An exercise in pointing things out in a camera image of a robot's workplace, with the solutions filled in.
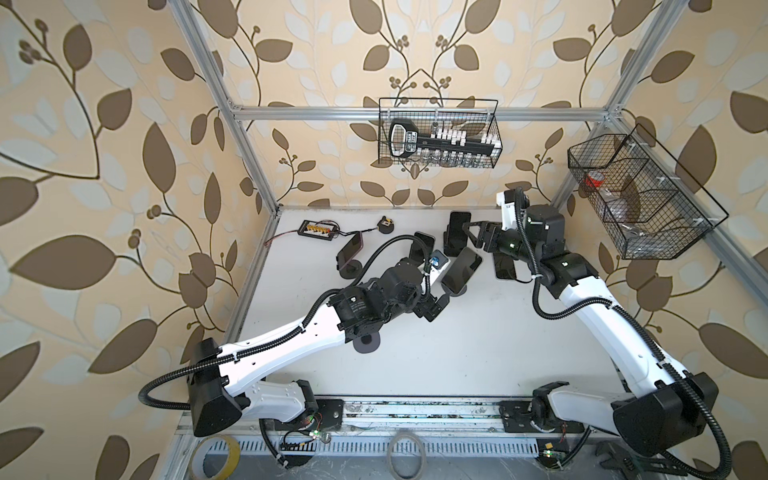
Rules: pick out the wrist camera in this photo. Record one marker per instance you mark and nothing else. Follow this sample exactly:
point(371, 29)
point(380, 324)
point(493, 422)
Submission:
point(439, 264)
point(513, 204)

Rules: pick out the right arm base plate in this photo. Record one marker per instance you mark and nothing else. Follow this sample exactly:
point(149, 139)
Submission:
point(517, 417)

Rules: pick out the black rear phone stand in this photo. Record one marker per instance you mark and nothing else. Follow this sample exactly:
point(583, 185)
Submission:
point(454, 243)

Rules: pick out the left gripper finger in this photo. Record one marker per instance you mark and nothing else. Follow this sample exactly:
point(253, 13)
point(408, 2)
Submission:
point(422, 308)
point(439, 304)

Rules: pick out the yellow tape roll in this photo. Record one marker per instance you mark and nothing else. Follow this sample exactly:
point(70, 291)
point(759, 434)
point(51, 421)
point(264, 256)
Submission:
point(214, 458)

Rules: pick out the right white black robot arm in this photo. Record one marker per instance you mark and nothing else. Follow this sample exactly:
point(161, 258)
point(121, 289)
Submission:
point(665, 404)

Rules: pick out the red cap bottle in basket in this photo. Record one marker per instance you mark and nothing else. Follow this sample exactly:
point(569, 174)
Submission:
point(594, 180)

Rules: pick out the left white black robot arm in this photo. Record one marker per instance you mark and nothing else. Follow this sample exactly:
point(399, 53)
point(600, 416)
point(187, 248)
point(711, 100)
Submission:
point(225, 383)

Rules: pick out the dark round stand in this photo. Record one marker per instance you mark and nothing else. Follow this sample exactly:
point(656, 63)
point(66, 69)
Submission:
point(367, 343)

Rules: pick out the black power adapter board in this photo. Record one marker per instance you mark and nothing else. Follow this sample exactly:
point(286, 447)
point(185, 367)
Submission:
point(319, 230)

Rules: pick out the black phone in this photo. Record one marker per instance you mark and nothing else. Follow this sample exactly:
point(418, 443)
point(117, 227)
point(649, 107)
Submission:
point(457, 219)
point(462, 269)
point(421, 248)
point(504, 267)

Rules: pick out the black wire basket wall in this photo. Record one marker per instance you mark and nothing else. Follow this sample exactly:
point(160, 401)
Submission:
point(475, 116)
point(652, 206)

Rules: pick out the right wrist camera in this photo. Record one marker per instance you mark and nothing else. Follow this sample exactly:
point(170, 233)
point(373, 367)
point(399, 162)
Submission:
point(513, 204)

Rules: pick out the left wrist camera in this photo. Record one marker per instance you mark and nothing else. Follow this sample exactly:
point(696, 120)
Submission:
point(439, 264)

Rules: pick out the black tool in basket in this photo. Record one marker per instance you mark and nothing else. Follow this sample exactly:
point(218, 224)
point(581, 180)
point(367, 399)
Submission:
point(405, 139)

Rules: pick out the black yellow round connector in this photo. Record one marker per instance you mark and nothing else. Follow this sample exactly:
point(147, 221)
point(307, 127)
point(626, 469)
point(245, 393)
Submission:
point(385, 225)

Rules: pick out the black wire basket rear wall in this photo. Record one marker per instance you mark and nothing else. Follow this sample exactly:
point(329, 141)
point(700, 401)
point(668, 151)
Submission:
point(475, 116)

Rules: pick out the black round stand far left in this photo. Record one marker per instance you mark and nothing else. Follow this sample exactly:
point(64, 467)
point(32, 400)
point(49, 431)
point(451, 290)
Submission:
point(351, 270)

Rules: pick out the black wire basket right wall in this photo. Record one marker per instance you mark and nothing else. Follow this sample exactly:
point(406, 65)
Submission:
point(652, 206)

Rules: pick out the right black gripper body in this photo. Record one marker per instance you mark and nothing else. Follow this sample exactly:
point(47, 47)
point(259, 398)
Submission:
point(507, 242)

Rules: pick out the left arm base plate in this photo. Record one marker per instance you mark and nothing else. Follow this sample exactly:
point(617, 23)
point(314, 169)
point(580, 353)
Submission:
point(322, 415)

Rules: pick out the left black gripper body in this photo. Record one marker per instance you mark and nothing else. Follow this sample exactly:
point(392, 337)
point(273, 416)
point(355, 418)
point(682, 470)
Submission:
point(425, 296)

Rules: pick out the black adjustable wrench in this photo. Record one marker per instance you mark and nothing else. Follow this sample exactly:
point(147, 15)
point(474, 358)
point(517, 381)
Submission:
point(615, 457)

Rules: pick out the grey round stand right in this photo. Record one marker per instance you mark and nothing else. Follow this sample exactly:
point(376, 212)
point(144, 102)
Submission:
point(452, 293)

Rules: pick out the black phone on folding stand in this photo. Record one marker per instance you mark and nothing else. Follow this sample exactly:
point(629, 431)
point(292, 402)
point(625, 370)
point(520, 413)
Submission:
point(421, 248)

